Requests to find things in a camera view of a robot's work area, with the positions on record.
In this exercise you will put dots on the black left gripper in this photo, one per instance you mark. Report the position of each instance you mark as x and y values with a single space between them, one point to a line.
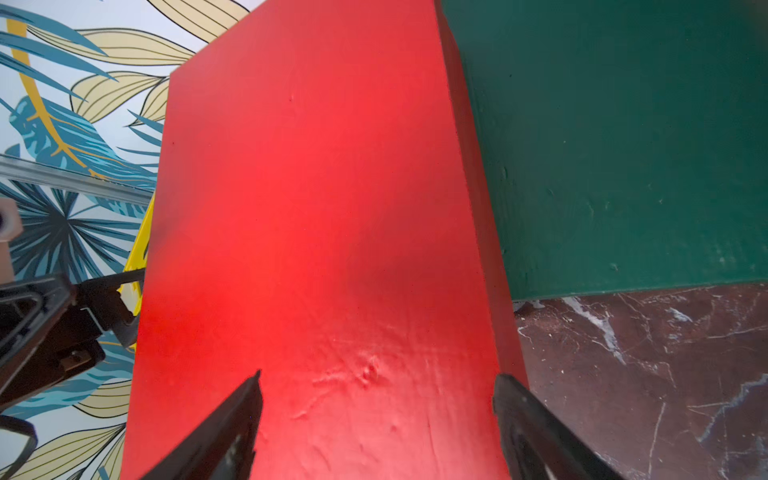
50 330

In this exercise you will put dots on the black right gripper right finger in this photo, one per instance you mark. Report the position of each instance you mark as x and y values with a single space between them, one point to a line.
535 443

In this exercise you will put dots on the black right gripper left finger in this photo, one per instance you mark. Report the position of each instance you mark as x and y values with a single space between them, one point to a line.
223 445

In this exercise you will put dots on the red shoebox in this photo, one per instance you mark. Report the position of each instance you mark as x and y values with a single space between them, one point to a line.
321 218

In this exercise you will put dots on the yellow and black toolbox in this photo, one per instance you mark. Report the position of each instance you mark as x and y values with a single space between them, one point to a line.
131 293

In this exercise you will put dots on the green shoebox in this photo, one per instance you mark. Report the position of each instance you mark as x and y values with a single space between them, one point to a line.
624 142

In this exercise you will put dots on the left aluminium frame post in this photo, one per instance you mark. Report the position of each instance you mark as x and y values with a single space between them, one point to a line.
21 170

